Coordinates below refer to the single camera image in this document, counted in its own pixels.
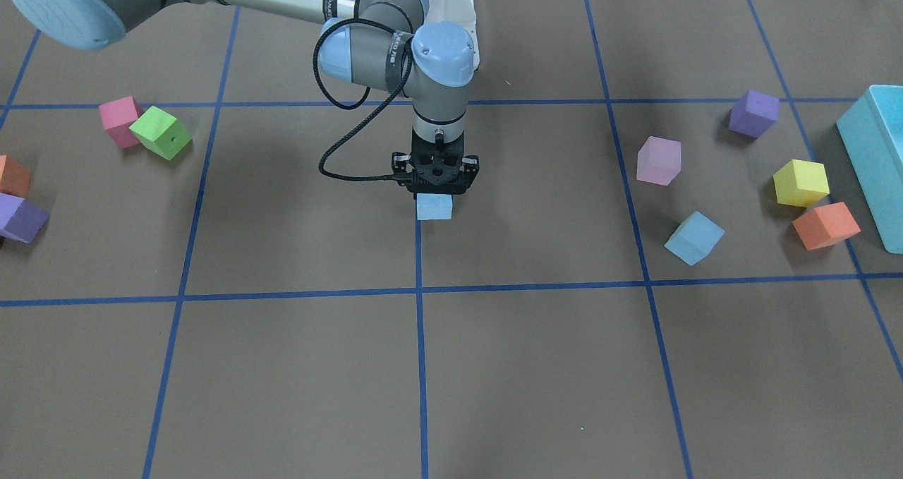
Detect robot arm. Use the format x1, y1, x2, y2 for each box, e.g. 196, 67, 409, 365
11, 0, 480, 195

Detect green foam block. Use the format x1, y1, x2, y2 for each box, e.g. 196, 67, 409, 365
129, 106, 193, 161

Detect orange foam block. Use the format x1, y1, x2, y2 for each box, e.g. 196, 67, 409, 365
1, 154, 32, 199
792, 202, 861, 251

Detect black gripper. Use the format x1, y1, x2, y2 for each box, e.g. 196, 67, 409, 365
392, 130, 480, 195

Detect red foam block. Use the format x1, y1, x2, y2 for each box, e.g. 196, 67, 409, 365
99, 95, 144, 149

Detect blue plastic bin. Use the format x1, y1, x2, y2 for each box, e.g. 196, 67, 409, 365
836, 85, 902, 255

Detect yellow foam block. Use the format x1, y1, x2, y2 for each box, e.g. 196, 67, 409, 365
772, 159, 831, 208

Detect light pink foam block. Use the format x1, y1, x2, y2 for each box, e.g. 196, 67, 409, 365
636, 136, 681, 186

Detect light blue foam block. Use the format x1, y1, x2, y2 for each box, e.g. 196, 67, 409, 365
415, 193, 454, 222
665, 211, 725, 266

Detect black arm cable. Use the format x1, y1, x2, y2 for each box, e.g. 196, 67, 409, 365
313, 18, 417, 183

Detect purple foam block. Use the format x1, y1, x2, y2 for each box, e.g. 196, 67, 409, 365
728, 90, 780, 138
1, 193, 49, 244

